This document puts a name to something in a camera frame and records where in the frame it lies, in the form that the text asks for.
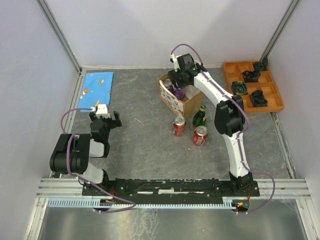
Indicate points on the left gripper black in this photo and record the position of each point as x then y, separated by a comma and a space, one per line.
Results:
116, 123

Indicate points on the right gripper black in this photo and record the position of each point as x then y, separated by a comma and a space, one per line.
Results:
173, 76

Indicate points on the purple soda can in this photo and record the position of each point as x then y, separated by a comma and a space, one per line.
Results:
168, 84
179, 93

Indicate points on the red cola can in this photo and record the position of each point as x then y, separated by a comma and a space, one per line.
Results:
179, 125
200, 135

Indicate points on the green glass bottle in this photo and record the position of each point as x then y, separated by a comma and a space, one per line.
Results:
199, 119

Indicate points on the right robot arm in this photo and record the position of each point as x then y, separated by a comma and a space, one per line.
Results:
229, 117

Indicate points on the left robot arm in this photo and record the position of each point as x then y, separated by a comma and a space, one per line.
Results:
72, 154

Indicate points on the blue patterned cloth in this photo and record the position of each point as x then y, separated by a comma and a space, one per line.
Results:
96, 90

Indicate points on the rolled green blue sock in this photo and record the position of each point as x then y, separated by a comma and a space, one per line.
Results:
239, 88

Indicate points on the rolled dark sock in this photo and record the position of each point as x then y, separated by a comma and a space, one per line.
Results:
251, 76

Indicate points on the orange divided tray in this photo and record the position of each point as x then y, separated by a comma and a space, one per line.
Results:
232, 72

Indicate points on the rolled sock in corner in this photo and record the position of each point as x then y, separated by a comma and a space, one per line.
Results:
261, 65

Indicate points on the rolled black sock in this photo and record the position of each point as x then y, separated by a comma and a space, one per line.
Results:
257, 99

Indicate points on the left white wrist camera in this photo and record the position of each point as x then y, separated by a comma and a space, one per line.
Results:
101, 111

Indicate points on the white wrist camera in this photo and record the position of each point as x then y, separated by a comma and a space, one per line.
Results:
101, 111
174, 59

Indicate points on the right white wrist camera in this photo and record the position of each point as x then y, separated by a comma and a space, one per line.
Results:
174, 59

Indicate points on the blue slotted cable duct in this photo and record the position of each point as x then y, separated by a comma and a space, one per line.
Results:
97, 203

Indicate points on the aluminium frame rail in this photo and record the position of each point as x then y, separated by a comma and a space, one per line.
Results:
284, 188

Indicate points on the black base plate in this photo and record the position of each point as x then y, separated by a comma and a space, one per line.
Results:
178, 191

